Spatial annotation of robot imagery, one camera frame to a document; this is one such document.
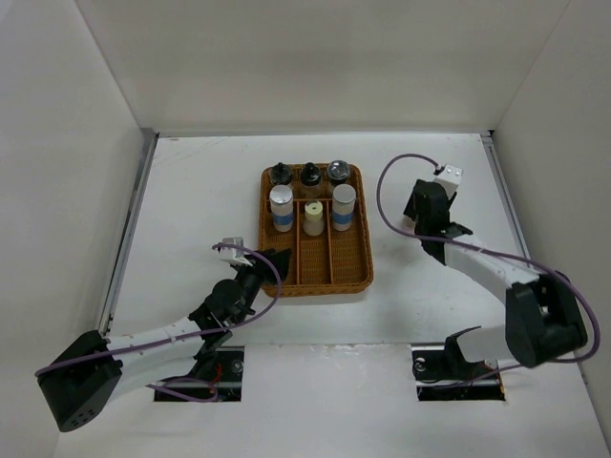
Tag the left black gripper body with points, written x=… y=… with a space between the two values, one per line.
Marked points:
x=250 y=280

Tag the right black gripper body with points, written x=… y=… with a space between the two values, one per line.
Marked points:
x=451 y=201

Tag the yellow lid spice bottle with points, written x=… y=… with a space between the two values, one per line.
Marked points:
x=314 y=223

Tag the silver lid blue label jar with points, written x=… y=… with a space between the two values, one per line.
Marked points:
x=282 y=208
x=342 y=208

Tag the black grinder top spice bottle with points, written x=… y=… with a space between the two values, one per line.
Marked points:
x=338 y=172

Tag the black cap white spice bottle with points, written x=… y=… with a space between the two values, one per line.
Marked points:
x=280 y=174

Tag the black cap brown spice bottle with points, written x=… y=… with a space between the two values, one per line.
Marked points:
x=311 y=181

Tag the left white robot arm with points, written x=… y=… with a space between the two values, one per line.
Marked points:
x=95 y=370

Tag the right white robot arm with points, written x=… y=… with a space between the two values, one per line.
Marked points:
x=542 y=318

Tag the brown wicker divided tray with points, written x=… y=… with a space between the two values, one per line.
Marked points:
x=333 y=263

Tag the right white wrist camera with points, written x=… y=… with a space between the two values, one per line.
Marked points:
x=449 y=177

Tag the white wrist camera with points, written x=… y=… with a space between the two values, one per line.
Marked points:
x=231 y=250
x=449 y=177

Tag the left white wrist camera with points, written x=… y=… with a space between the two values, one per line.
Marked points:
x=231 y=250

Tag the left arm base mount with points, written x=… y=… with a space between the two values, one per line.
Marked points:
x=216 y=378

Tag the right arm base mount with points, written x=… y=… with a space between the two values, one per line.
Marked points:
x=442 y=374

